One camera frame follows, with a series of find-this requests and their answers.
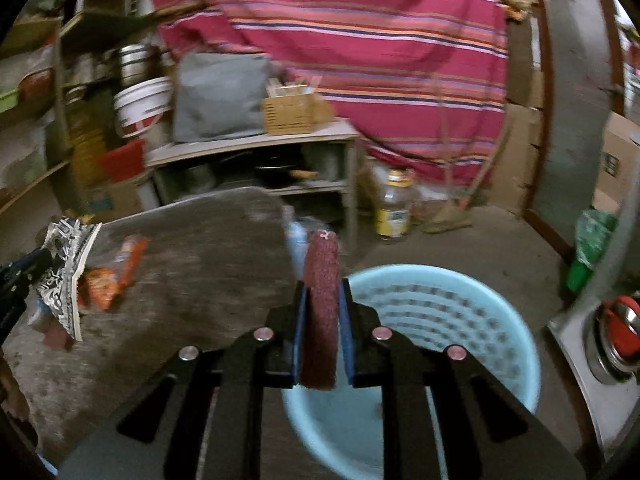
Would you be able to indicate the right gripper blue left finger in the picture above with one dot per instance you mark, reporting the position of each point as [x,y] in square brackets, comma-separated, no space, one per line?
[199,416]

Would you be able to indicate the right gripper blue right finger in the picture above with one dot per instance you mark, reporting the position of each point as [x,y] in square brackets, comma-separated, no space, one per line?
[444,414]

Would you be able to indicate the black white printed packet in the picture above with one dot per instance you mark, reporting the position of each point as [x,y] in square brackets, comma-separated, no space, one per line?
[69,242]

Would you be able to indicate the orange snack wrapper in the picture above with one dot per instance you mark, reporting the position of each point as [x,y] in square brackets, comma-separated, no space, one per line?
[103,287]

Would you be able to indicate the maroon scouring pad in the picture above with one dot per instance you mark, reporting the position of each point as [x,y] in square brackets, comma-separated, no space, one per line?
[320,332]

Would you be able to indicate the light blue plastic basket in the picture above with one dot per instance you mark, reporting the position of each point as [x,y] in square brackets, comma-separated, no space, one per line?
[435,308]

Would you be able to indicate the wooden corner shelf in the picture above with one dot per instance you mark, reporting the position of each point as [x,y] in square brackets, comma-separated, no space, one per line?
[35,144]

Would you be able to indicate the red plastic basket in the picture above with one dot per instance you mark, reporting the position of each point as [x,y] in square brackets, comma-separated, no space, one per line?
[124,163]

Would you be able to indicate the red lidded steel container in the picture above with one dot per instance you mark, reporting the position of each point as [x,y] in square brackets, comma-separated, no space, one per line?
[612,341]

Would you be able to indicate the yellow label oil bottle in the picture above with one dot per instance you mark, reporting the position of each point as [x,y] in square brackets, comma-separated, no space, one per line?
[393,205]

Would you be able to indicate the white plastic bucket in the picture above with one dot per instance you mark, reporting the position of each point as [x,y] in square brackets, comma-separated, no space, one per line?
[141,106]

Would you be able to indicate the steel cooking pot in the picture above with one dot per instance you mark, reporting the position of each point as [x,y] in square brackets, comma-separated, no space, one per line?
[137,63]

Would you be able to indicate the grey cloth covered appliance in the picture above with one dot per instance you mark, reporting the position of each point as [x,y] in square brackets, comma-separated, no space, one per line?
[219,96]

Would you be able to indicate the low wooden cabinet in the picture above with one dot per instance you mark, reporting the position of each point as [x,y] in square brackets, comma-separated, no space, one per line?
[323,161]

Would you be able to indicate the wooden utensil holder box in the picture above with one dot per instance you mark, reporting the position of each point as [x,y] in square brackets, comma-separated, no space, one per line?
[294,108]

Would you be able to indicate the red striped hanging cloth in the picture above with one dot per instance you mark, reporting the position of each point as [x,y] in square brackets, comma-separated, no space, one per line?
[423,81]

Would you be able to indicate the grey wooden door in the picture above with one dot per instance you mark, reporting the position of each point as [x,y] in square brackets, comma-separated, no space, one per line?
[582,63]

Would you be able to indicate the broom with wooden handle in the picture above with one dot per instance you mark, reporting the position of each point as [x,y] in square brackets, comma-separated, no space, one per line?
[455,213]

